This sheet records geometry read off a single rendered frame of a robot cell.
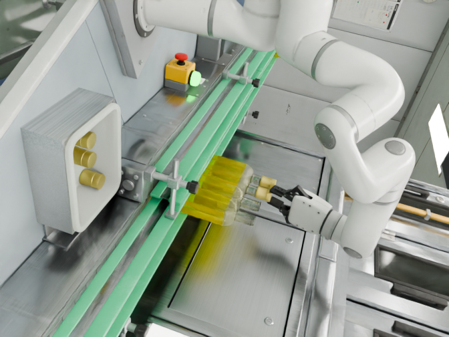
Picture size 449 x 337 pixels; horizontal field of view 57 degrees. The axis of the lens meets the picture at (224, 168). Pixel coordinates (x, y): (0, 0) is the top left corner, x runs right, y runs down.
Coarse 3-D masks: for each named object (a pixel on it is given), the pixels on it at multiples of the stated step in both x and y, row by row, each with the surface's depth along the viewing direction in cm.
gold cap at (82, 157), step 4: (76, 148) 82; (80, 148) 82; (76, 152) 81; (80, 152) 81; (84, 152) 81; (88, 152) 81; (92, 152) 82; (76, 156) 81; (80, 156) 81; (84, 156) 81; (88, 156) 81; (92, 156) 82; (96, 156) 83; (76, 160) 81; (80, 160) 81; (84, 160) 81; (88, 160) 81; (92, 160) 82; (80, 164) 82; (84, 164) 81; (88, 164) 81; (92, 164) 83
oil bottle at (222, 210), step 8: (200, 192) 109; (208, 192) 109; (192, 200) 106; (200, 200) 106; (208, 200) 107; (216, 200) 107; (224, 200) 108; (232, 200) 108; (184, 208) 108; (192, 208) 107; (200, 208) 106; (208, 208) 105; (216, 208) 105; (224, 208) 105; (232, 208) 106; (200, 216) 108; (208, 216) 107; (216, 216) 106; (224, 216) 105; (232, 216) 105; (224, 224) 107
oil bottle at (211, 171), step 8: (208, 168) 117; (216, 168) 118; (208, 176) 115; (216, 176) 115; (224, 176) 115; (232, 176) 116; (240, 176) 116; (232, 184) 114; (240, 184) 114; (248, 184) 116
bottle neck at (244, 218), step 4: (240, 212) 107; (244, 212) 107; (240, 216) 106; (244, 216) 106; (248, 216) 106; (252, 216) 106; (236, 220) 107; (240, 220) 106; (244, 220) 106; (248, 220) 106; (252, 220) 106; (248, 224) 106; (252, 224) 106
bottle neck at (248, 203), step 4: (244, 200) 111; (248, 200) 111; (252, 200) 111; (244, 204) 111; (248, 204) 111; (252, 204) 110; (256, 204) 110; (260, 204) 110; (248, 208) 111; (252, 208) 111; (256, 208) 110
